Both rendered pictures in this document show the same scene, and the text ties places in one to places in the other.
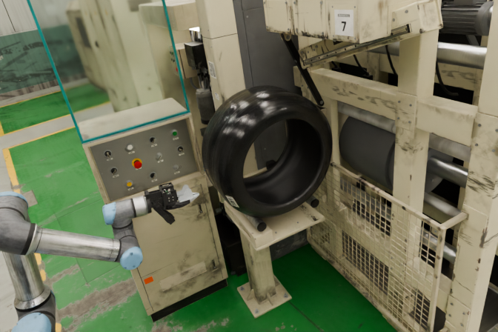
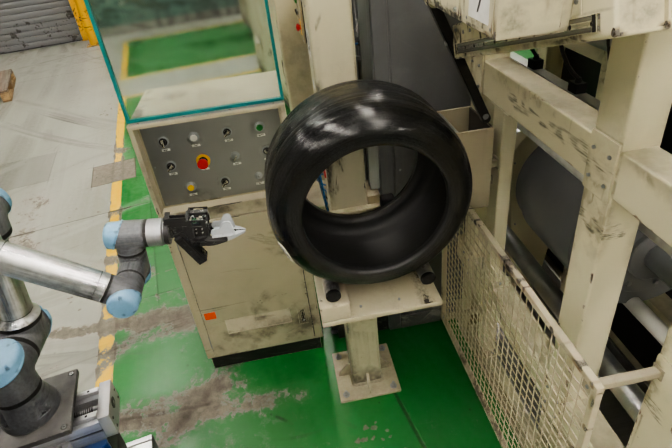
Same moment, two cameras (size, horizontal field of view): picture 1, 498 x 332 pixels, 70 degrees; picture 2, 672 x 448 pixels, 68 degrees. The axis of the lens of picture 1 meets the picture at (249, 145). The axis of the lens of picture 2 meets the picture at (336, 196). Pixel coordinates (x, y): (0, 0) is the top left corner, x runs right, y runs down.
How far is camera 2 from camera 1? 0.42 m
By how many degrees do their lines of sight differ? 16
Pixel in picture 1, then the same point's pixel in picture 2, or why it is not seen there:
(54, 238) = (16, 259)
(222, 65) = (320, 38)
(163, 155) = (241, 155)
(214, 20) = not seen: outside the picture
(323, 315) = (437, 429)
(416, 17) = (610, 4)
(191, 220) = (274, 252)
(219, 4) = not seen: outside the picture
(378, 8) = not seen: outside the picture
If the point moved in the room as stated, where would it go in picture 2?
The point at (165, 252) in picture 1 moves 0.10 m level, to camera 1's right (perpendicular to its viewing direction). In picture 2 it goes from (235, 286) to (256, 288)
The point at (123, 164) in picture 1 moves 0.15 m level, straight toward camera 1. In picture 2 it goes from (184, 160) to (179, 179)
